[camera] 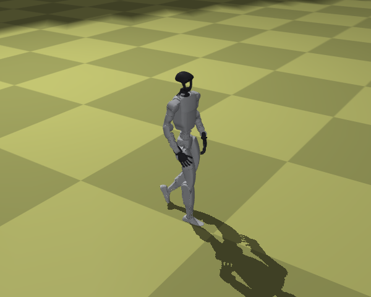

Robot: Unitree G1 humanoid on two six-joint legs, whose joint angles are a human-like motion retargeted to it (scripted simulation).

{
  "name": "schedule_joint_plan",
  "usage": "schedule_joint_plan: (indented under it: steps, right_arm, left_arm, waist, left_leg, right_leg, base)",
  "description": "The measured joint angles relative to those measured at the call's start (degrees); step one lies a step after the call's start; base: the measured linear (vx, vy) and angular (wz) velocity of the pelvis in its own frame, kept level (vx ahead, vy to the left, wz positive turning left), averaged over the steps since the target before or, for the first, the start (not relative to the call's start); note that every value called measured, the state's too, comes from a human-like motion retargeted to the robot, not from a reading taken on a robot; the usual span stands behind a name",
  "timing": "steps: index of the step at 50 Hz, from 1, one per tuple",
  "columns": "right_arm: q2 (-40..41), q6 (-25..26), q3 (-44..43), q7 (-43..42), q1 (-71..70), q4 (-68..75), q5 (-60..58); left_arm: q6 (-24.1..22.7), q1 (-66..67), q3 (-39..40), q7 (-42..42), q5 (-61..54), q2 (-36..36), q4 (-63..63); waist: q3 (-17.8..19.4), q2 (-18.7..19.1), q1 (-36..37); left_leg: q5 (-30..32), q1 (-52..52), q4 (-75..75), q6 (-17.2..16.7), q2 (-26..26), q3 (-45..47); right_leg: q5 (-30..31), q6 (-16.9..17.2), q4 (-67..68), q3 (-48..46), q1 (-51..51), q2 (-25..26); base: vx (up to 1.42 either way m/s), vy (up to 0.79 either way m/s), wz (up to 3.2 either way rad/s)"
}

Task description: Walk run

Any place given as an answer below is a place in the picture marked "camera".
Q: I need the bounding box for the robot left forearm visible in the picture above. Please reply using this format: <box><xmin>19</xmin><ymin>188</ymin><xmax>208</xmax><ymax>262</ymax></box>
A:
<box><xmin>195</xmin><ymin>116</ymin><xmax>207</xmax><ymax>136</ymax></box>

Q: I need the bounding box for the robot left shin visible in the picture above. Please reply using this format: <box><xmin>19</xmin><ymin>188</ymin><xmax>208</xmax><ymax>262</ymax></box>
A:
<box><xmin>167</xmin><ymin>171</ymin><xmax>186</xmax><ymax>194</ymax></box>

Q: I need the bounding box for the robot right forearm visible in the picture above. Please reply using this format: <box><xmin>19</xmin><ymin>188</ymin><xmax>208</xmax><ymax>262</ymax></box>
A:
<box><xmin>163</xmin><ymin>125</ymin><xmax>180</xmax><ymax>153</ymax></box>

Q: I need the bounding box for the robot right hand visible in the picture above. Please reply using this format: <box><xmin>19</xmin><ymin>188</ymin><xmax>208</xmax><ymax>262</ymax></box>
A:
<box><xmin>174</xmin><ymin>146</ymin><xmax>193</xmax><ymax>168</ymax></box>

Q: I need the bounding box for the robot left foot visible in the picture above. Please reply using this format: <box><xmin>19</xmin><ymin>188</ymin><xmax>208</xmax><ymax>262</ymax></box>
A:
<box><xmin>160</xmin><ymin>185</ymin><xmax>170</xmax><ymax>203</ymax></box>

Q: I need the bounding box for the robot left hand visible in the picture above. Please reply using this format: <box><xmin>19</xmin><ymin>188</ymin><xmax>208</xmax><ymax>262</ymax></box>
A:
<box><xmin>200</xmin><ymin>132</ymin><xmax>207</xmax><ymax>155</ymax></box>

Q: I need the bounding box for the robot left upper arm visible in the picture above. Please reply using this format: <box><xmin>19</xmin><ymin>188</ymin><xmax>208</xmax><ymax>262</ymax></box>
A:
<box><xmin>191</xmin><ymin>90</ymin><xmax>200</xmax><ymax>118</ymax></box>

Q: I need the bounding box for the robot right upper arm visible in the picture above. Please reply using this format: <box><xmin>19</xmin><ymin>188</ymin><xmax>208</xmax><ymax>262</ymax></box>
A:
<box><xmin>163</xmin><ymin>99</ymin><xmax>181</xmax><ymax>132</ymax></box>

